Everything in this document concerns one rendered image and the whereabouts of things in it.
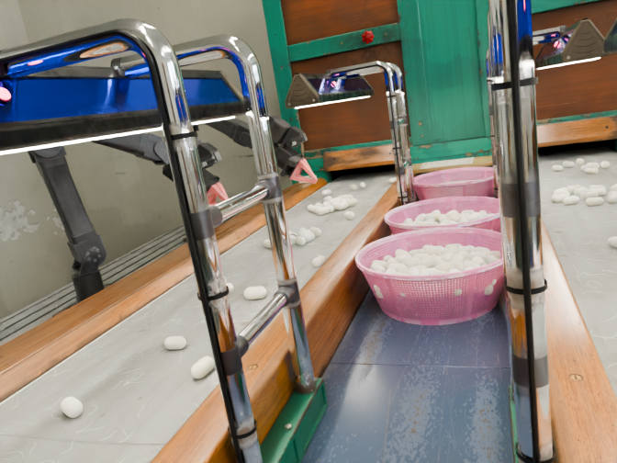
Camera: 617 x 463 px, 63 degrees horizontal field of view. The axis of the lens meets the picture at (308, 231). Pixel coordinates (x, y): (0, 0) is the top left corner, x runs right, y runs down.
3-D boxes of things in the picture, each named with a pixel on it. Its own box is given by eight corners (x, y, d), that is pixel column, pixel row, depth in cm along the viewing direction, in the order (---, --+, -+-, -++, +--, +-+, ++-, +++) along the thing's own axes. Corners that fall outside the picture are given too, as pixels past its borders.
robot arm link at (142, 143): (162, 141, 130) (33, 100, 112) (175, 139, 123) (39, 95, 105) (151, 186, 130) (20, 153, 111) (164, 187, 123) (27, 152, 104)
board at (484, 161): (407, 175, 170) (406, 171, 170) (412, 167, 184) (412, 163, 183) (510, 163, 159) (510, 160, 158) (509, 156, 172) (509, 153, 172)
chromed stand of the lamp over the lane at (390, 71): (342, 237, 139) (318, 71, 128) (358, 219, 157) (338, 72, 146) (410, 232, 132) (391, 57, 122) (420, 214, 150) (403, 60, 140)
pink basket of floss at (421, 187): (450, 221, 137) (447, 187, 134) (397, 209, 161) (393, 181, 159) (523, 201, 146) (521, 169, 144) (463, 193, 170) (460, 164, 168)
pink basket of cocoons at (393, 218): (403, 278, 101) (398, 233, 98) (379, 244, 127) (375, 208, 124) (533, 257, 101) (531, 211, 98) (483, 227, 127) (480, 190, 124)
